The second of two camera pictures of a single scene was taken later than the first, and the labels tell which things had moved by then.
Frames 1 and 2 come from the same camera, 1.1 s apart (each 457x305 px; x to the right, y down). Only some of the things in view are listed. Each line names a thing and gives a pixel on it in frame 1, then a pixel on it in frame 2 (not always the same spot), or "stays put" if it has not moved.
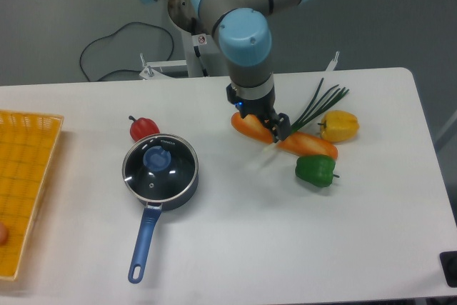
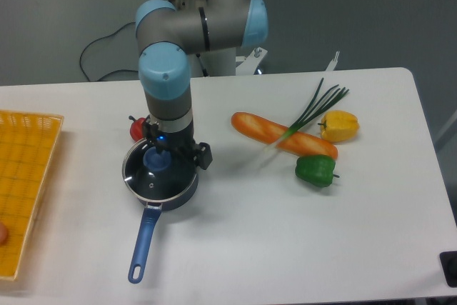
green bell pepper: x=316 y=168 stays put
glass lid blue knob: x=160 y=168 stays put
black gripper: x=262 y=107 → x=182 y=143
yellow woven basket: x=27 y=141 stays put
